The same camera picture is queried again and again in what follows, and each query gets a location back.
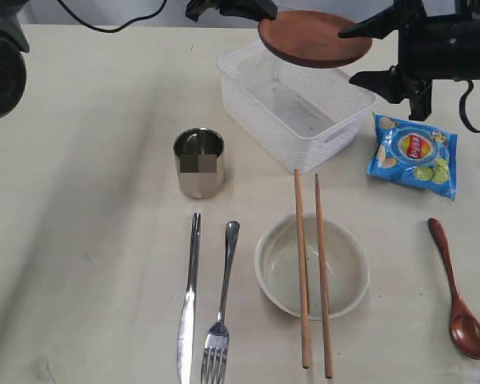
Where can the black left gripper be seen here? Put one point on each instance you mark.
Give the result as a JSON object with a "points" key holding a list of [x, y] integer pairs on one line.
{"points": [[255, 10]]}

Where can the silver metal table knife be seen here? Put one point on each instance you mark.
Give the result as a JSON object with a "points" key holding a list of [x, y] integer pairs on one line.
{"points": [[185, 345]]}

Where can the white ceramic bowl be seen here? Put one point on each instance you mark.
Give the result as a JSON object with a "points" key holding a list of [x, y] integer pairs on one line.
{"points": [[276, 267]]}

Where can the brown wooden spoon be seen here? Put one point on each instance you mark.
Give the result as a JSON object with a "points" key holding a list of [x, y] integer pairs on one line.
{"points": [[464, 328]]}

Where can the brown round plate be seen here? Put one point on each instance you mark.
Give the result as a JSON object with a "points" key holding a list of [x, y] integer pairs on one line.
{"points": [[310, 39]]}

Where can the blue potato chips bag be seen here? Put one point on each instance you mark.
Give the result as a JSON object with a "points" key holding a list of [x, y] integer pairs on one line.
{"points": [[415, 155]]}

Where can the white perforated plastic basket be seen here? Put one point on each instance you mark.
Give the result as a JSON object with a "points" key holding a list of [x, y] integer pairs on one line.
{"points": [[300, 116]]}

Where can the stainless steel cup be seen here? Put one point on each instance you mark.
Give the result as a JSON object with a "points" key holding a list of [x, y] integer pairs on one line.
{"points": [[199, 155]]}

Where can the silver metal fork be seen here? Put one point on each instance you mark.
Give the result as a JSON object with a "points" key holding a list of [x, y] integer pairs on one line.
{"points": [[215, 352]]}

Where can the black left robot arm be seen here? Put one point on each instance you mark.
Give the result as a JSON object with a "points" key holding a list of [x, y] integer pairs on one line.
{"points": [[13, 43]]}

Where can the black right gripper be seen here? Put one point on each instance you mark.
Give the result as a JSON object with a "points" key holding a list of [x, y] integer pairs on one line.
{"points": [[429, 48]]}

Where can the brown wooden chopstick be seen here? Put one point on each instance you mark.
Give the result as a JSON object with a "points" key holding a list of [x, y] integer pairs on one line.
{"points": [[303, 284], [328, 360]]}

